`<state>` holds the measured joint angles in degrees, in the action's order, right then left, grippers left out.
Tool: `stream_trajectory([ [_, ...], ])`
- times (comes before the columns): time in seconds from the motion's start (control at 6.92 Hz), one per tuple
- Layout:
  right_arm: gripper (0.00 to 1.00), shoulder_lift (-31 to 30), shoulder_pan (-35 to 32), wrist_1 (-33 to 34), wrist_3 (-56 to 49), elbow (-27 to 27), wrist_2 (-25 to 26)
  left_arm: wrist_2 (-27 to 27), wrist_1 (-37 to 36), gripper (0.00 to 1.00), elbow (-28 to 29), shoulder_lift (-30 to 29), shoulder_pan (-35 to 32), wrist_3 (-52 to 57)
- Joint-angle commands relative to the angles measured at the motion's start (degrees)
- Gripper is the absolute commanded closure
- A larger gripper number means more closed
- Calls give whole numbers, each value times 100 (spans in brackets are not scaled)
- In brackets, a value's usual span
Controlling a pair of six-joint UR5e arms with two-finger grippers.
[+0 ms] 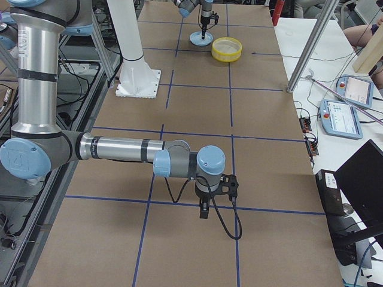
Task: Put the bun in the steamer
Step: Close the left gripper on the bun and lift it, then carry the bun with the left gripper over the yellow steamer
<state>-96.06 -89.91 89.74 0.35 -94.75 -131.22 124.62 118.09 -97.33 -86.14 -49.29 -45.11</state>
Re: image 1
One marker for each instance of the light blue plate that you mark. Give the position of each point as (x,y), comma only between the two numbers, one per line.
(196,38)

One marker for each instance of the brown paper table cover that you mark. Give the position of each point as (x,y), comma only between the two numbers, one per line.
(119,225)

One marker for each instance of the near teach pendant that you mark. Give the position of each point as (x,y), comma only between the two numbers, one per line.
(340,119)

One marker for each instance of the far teach pendant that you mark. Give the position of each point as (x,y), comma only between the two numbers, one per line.
(356,90)

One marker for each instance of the white pedestal column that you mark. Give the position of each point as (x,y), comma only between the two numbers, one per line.
(136,78)

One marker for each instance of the orange circuit board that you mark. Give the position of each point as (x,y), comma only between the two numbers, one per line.
(305,123)
(312,147)

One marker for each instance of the far orange circuit board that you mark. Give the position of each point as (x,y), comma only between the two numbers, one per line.
(305,123)

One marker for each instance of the aluminium frame post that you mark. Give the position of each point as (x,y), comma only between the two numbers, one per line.
(312,42)

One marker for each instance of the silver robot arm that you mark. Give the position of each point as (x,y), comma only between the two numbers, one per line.
(38,145)
(185,7)

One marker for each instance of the wooden beam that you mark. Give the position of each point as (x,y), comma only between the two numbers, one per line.
(370,55)

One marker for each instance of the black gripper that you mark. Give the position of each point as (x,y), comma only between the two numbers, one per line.
(204,197)
(204,21)

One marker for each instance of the teach pendant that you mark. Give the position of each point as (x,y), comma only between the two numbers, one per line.
(356,90)
(340,119)

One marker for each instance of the black laptop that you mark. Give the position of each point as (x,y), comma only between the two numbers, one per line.
(352,201)

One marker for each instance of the near orange circuit board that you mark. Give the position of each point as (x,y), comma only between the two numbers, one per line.
(312,147)

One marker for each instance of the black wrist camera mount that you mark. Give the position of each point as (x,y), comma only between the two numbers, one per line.
(228,185)
(214,17)

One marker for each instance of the seated person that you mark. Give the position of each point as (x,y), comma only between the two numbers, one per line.
(359,36)

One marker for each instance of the red fire extinguisher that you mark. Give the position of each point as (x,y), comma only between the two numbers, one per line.
(277,12)

